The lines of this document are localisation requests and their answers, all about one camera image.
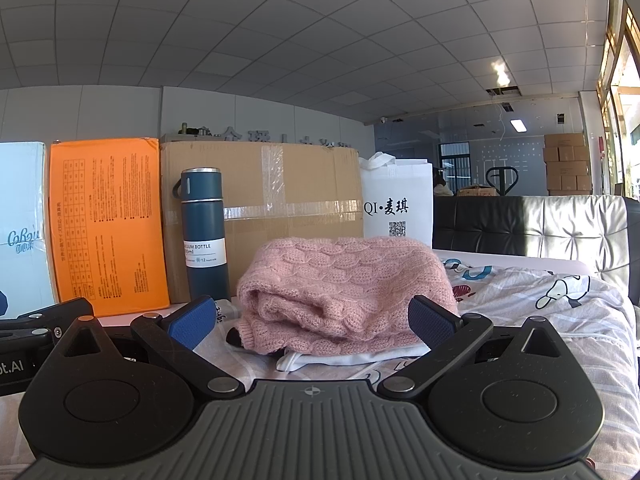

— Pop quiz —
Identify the stack of cardboard boxes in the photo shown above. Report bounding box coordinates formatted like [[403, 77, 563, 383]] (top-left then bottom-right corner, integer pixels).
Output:
[[542, 132, 593, 196]]

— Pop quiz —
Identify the white garment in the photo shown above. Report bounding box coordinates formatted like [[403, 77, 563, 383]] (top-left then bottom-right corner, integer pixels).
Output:
[[274, 342, 431, 373]]

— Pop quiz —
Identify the cartoon printed quilt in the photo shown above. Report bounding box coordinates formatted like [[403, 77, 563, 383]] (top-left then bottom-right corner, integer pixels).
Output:
[[0, 255, 640, 480]]

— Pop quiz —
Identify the light blue box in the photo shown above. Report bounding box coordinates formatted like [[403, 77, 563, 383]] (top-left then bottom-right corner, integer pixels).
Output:
[[0, 141, 60, 320]]

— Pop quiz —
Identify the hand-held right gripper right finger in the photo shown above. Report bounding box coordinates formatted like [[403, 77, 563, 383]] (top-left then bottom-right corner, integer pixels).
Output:
[[377, 295, 577, 397]]

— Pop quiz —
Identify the pallet jack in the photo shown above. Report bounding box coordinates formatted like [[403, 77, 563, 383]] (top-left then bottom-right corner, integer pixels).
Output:
[[485, 166, 519, 196]]

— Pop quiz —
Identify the wooden window frame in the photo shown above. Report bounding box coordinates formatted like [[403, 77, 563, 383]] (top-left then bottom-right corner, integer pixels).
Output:
[[599, 0, 640, 201]]

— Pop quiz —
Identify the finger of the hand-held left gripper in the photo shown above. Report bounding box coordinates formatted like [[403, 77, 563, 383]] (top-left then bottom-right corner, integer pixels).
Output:
[[0, 297, 95, 334]]

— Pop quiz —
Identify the wall lettering sign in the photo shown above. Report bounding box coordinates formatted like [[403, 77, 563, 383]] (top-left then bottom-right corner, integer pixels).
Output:
[[197, 126, 353, 149]]

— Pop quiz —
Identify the dark blue vacuum bottle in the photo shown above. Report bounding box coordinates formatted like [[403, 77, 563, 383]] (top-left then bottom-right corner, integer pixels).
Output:
[[172, 167, 232, 301]]

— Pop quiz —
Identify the padded leather headboard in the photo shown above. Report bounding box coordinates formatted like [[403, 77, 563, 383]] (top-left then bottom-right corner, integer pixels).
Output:
[[432, 194, 630, 306]]

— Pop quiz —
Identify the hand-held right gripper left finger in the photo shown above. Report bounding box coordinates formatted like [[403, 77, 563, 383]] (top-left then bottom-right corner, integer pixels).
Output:
[[50, 295, 247, 397]]

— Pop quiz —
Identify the orange printed box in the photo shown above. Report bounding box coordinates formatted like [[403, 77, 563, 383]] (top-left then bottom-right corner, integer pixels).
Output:
[[48, 136, 172, 318]]

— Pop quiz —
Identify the taped cardboard box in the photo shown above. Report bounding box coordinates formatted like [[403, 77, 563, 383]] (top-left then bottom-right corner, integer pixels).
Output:
[[160, 140, 365, 305]]

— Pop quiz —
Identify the pink knitted sweater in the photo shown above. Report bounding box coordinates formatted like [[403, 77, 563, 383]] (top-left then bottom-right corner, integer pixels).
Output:
[[235, 236, 460, 356]]

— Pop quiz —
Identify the white paper bag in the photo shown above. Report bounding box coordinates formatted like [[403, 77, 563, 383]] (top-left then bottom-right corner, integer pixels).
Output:
[[359, 151, 434, 250]]

